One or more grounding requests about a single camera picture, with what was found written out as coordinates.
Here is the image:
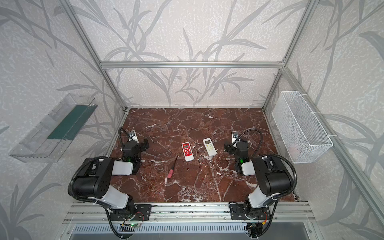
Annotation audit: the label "clear plastic wall bin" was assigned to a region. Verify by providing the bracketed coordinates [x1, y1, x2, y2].
[9, 94, 98, 163]

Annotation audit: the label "aluminium frame crossbar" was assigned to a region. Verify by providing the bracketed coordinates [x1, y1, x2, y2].
[100, 62, 283, 69]

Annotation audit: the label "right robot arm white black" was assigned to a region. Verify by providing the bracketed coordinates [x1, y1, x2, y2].
[224, 141, 298, 225]

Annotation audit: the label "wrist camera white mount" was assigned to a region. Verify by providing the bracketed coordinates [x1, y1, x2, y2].
[231, 131, 240, 143]
[128, 130, 139, 143]

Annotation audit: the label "left black corrugated cable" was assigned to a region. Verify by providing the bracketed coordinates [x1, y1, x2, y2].
[67, 155, 109, 204]

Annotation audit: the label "black corrugated cable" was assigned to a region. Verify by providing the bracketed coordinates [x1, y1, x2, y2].
[67, 155, 109, 204]
[260, 153, 298, 200]

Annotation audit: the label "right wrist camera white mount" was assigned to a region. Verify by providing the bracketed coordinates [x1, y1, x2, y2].
[231, 131, 240, 143]

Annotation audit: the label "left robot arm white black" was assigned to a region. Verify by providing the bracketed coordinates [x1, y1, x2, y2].
[68, 139, 152, 222]

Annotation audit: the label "white remote control yellow buttons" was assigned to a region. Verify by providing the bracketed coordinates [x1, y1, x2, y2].
[203, 138, 217, 157]

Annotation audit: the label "pink handled screwdriver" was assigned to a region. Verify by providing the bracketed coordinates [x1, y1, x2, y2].
[167, 156, 178, 179]

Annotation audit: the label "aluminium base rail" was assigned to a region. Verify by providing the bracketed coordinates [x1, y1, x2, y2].
[63, 202, 316, 224]

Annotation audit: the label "white wire mesh basket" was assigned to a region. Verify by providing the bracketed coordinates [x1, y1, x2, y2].
[272, 91, 333, 164]

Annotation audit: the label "red white remote control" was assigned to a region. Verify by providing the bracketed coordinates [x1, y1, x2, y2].
[182, 142, 194, 162]

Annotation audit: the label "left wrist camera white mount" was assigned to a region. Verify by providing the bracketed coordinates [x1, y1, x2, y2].
[128, 130, 139, 143]

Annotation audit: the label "right black corrugated cable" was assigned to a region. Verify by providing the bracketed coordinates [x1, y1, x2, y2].
[260, 153, 298, 200]

